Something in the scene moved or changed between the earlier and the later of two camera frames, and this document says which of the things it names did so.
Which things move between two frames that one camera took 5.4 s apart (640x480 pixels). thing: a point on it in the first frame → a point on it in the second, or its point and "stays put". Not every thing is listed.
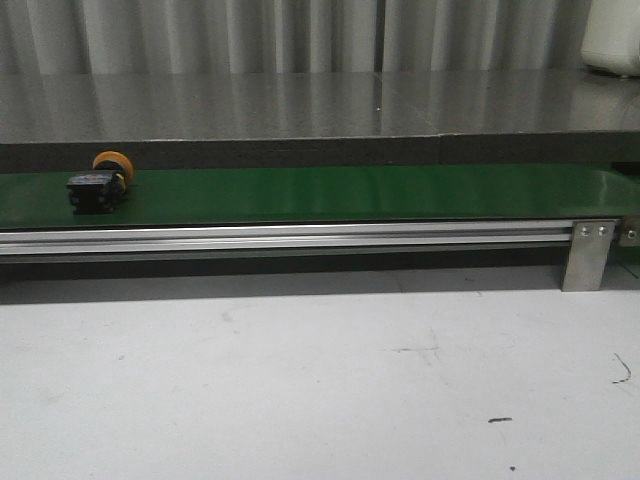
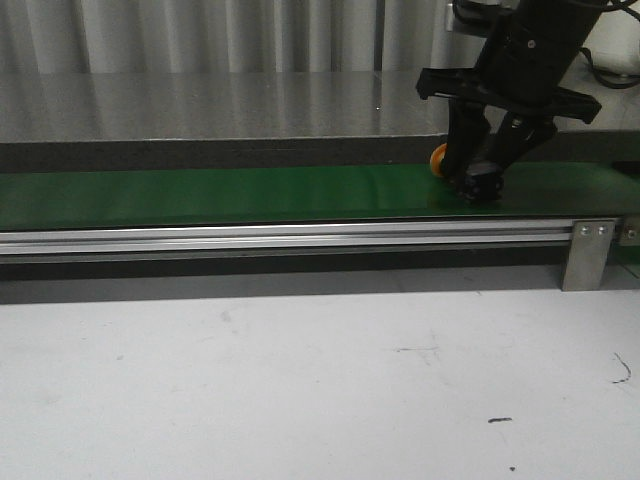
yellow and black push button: (98, 191) → (484, 189)
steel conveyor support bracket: (587, 253) stays put
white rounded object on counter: (612, 37) stays put
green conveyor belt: (331, 193) stays put
